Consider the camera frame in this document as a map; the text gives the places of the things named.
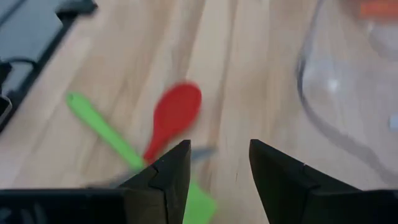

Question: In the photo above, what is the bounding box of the orange silicone spatula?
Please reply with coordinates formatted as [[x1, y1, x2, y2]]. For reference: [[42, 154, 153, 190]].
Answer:
[[357, 0, 398, 19]]

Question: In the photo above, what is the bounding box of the black aluminium frame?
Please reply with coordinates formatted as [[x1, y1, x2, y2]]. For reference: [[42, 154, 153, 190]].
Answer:
[[0, 0, 99, 133]]

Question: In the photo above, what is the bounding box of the clear plastic bin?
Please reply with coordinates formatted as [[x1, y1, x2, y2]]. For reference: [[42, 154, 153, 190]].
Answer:
[[295, 0, 398, 189], [341, 0, 398, 62]]

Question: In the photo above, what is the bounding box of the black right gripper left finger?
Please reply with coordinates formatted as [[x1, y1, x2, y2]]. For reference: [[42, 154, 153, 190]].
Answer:
[[119, 139, 192, 224]]

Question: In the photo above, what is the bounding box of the green silicone spatula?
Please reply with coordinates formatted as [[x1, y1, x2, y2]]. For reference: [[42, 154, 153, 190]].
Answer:
[[64, 91, 218, 224]]

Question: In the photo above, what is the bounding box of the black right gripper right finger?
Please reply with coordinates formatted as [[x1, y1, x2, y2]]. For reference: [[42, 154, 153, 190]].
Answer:
[[248, 138, 364, 224]]

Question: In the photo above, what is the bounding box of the red silicone spoon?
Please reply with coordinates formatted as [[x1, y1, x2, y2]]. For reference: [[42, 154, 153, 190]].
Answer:
[[142, 81, 203, 166]]

